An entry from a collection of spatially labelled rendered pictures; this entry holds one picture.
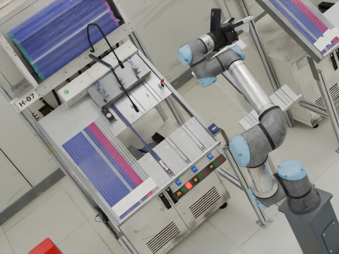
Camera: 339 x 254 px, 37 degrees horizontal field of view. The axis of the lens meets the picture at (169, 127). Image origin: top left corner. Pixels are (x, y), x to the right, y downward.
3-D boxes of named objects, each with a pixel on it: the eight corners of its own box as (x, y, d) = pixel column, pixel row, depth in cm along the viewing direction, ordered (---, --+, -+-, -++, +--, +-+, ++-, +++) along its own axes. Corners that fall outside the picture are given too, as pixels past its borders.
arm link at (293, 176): (316, 188, 226) (307, 167, 219) (289, 202, 226) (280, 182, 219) (303, 173, 236) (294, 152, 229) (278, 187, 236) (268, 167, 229)
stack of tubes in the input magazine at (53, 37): (121, 25, 270) (95, -20, 256) (42, 81, 259) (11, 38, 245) (111, 21, 281) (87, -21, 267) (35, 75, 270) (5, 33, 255)
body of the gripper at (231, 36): (230, 39, 224) (209, 51, 220) (223, 21, 221) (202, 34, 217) (240, 39, 217) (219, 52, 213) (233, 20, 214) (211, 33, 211)
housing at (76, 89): (139, 60, 292) (138, 49, 278) (70, 111, 281) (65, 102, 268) (130, 51, 294) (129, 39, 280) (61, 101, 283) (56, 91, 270)
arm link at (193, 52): (182, 69, 214) (173, 51, 213) (203, 57, 218) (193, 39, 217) (190, 66, 207) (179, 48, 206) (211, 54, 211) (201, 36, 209)
